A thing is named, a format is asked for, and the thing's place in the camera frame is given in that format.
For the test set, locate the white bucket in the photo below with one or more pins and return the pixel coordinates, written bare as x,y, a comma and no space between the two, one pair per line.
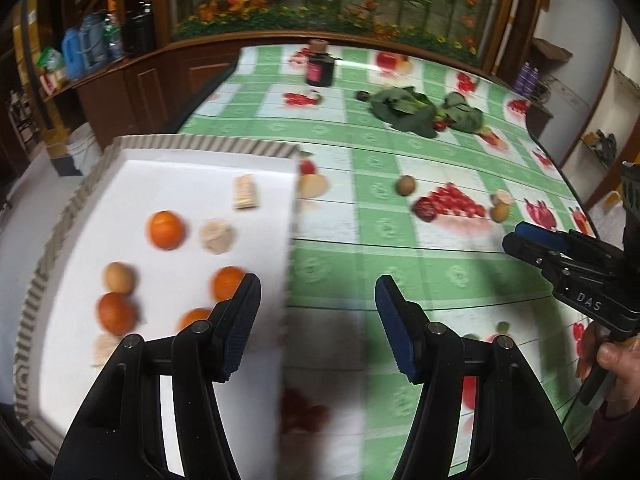
82,152

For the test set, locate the dark jar with pink label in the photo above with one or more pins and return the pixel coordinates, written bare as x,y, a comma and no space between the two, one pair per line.
319,67

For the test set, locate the glass tank with flower backdrop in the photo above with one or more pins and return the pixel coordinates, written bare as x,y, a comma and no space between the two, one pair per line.
325,0

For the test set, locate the blue detergent jug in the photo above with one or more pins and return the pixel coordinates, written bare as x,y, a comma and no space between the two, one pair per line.
71,55

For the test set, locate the green fruit-print tablecloth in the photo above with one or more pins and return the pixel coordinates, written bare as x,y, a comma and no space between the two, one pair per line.
380,260

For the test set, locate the purple bottles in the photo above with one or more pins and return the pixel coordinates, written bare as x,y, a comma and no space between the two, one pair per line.
529,79

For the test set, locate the pale plastic bag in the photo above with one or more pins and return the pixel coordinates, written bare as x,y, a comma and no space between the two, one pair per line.
612,200

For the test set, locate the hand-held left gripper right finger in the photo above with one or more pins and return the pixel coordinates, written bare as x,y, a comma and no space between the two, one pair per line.
397,325

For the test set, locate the person's right forearm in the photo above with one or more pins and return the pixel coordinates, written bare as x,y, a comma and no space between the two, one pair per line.
617,442

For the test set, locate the large blue water bottle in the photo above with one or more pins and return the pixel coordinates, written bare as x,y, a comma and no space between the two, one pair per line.
92,42

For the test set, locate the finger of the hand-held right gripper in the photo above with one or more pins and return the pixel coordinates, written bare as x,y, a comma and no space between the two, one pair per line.
537,233
522,250

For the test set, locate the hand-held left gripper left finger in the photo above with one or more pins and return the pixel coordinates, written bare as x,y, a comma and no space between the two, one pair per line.
239,325

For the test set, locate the brown cardboard shelf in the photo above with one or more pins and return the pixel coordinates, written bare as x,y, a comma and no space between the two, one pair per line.
550,52

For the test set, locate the red and white box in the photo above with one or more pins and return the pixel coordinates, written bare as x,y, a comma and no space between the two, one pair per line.
54,81

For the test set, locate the tools on wall shelf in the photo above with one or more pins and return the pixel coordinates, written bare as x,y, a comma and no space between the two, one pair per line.
602,143

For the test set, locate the person's right hand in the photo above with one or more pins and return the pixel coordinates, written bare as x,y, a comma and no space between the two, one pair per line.
612,357

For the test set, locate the brown longan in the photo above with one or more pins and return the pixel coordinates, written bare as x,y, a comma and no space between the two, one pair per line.
499,213
406,185
119,277

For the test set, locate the orange mandarin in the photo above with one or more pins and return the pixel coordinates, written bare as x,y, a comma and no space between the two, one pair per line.
228,282
116,312
194,317
166,230

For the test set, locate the dark green leafy vegetable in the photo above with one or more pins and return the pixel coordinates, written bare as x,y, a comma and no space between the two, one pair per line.
462,112
405,107

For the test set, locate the white tray with striped rim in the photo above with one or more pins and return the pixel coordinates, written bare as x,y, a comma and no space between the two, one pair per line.
150,185

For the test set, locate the green and white packet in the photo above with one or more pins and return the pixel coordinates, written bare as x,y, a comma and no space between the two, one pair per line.
50,59

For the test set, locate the green plastic bottle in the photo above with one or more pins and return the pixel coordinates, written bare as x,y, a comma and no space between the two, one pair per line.
114,37

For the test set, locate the brown wooden cabinet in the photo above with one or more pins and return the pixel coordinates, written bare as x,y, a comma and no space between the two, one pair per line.
150,90

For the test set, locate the small dark lump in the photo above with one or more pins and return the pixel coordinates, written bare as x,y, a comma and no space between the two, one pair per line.
362,96

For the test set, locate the dark bottles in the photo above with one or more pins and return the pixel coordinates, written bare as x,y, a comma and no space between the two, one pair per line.
137,30

